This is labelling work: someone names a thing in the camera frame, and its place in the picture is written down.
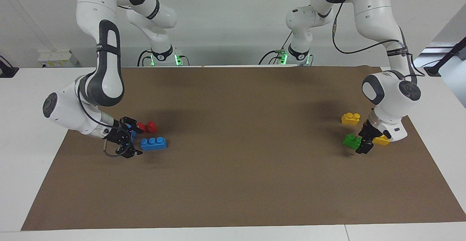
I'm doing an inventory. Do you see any black base cable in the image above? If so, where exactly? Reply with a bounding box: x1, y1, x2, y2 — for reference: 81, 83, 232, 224
258, 33, 293, 66
137, 50, 154, 67

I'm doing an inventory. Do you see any brown paper mat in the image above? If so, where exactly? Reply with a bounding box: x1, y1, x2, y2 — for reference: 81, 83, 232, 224
21, 66, 466, 231

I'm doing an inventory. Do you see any green two-stud toy brick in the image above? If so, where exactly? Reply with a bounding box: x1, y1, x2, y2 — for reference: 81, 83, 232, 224
343, 134, 363, 150

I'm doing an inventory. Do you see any black stand with pole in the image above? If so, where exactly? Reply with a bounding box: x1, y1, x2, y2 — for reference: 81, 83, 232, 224
424, 36, 466, 77

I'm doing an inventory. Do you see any black right base cable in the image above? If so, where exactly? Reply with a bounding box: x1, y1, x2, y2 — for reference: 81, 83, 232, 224
137, 50, 154, 67

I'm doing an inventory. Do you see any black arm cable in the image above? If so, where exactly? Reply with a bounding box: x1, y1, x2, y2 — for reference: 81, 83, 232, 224
78, 86, 135, 158
332, 0, 426, 78

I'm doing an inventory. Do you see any black table clamp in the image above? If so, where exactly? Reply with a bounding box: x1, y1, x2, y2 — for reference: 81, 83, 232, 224
0, 55, 19, 78

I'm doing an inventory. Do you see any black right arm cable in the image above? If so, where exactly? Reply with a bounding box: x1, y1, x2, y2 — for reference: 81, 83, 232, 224
78, 86, 135, 158

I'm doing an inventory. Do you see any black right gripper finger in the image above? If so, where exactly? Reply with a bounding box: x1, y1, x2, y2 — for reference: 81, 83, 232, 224
116, 147, 143, 159
120, 116, 144, 132

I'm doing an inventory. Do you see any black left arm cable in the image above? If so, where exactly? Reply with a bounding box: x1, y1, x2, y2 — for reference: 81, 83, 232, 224
332, 0, 426, 78

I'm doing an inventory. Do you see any black left base cable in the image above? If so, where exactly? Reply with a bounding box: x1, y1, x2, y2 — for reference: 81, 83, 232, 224
258, 33, 293, 66

